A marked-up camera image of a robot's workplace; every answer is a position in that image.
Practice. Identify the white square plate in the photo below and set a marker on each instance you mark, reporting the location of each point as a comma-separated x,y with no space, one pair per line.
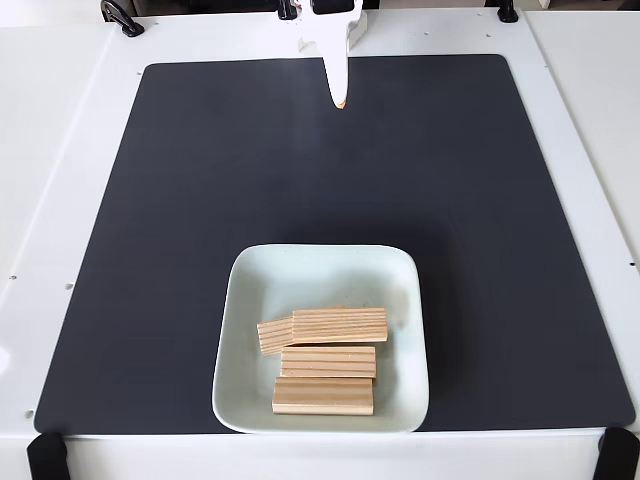
300,280

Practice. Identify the black table clamp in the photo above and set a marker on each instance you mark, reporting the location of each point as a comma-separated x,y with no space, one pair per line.
507,12
286,10
122,17

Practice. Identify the wooden block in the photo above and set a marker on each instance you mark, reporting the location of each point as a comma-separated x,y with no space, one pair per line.
275,336
327,362
340,326
322,397

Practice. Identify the black rubber mat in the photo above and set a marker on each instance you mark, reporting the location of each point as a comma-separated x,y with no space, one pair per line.
150,250

